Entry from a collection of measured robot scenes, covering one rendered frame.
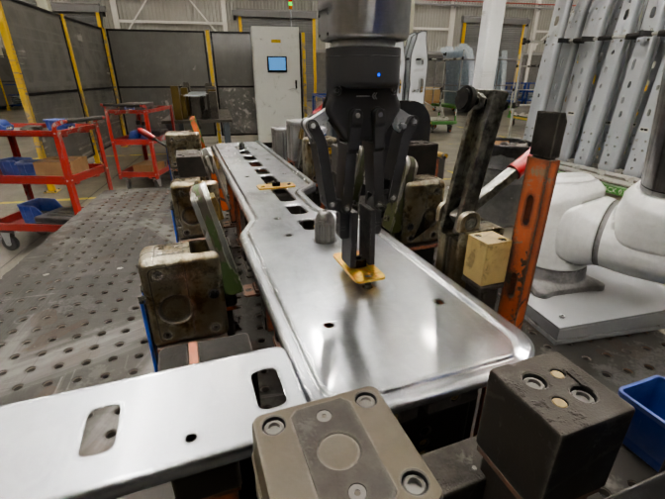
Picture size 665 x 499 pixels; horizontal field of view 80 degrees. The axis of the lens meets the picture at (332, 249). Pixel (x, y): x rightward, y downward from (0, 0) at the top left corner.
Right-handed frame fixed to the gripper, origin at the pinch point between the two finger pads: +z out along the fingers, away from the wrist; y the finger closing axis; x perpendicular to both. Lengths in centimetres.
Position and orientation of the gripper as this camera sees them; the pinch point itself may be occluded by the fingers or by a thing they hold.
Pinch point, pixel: (358, 235)
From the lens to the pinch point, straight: 47.6
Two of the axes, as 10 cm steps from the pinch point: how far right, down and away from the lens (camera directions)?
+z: 0.0, 9.2, 4.0
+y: -9.4, 1.4, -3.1
